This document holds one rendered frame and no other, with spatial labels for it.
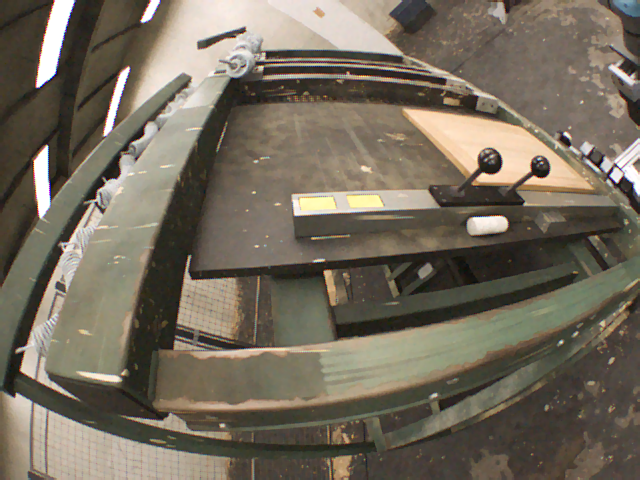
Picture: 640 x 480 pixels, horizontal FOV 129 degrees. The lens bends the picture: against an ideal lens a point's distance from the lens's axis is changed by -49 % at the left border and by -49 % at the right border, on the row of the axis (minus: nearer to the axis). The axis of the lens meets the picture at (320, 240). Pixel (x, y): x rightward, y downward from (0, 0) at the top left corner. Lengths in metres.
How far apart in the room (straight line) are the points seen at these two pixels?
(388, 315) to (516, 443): 1.63
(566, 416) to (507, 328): 1.56
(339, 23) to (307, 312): 4.28
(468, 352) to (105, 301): 0.34
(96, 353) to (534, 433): 1.90
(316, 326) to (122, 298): 0.23
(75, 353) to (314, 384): 0.21
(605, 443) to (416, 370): 1.72
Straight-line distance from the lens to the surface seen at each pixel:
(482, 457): 2.03
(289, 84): 1.06
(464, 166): 0.69
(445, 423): 1.20
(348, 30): 4.51
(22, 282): 0.79
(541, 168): 0.50
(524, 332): 0.35
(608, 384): 1.85
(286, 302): 0.40
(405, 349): 0.28
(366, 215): 0.42
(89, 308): 0.29
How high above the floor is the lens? 1.84
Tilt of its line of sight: 30 degrees down
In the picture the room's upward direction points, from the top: 66 degrees counter-clockwise
